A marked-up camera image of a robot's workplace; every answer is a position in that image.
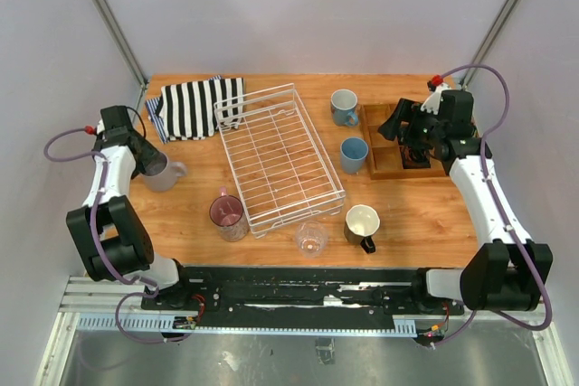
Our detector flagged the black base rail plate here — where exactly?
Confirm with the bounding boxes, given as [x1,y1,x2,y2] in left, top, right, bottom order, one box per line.
[141,266,464,333]

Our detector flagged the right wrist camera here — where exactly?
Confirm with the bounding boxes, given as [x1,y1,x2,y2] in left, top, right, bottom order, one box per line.
[420,75,451,115]

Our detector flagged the grey slotted cable duct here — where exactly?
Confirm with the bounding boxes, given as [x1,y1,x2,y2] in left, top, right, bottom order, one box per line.
[75,315,417,338]

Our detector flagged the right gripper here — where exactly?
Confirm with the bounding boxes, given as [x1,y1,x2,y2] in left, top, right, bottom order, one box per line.
[378,99,445,150]

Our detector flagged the blue floral mug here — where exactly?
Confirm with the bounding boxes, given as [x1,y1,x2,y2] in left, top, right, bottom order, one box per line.
[330,89,358,127]

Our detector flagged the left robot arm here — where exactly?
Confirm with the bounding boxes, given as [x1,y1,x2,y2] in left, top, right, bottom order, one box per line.
[66,106,194,310]

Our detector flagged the clear glass cup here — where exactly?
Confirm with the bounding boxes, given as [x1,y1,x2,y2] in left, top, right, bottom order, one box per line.
[295,221,328,258]

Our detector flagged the black white-lined mug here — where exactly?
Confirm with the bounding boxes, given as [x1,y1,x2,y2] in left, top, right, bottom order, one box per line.
[344,204,381,254]

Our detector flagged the black white striped cloth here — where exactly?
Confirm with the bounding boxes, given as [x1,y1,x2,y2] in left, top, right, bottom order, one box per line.
[156,76,245,141]

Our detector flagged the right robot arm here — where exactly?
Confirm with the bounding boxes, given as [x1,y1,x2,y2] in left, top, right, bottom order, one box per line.
[378,85,553,314]

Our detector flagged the plain blue cup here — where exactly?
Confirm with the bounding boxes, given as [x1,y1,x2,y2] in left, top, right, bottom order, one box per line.
[340,137,369,174]

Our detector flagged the pink ghost mug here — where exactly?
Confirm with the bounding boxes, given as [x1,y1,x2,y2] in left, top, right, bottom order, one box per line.
[209,187,250,242]

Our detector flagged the white wire dish rack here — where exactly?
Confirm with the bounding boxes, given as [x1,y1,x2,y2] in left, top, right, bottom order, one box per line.
[214,83,346,238]

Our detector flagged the lilac grey mug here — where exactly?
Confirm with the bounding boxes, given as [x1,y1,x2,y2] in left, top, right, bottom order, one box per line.
[142,153,188,193]

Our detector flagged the wooden compartment tray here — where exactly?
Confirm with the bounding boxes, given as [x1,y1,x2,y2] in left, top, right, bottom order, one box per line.
[359,102,480,181]

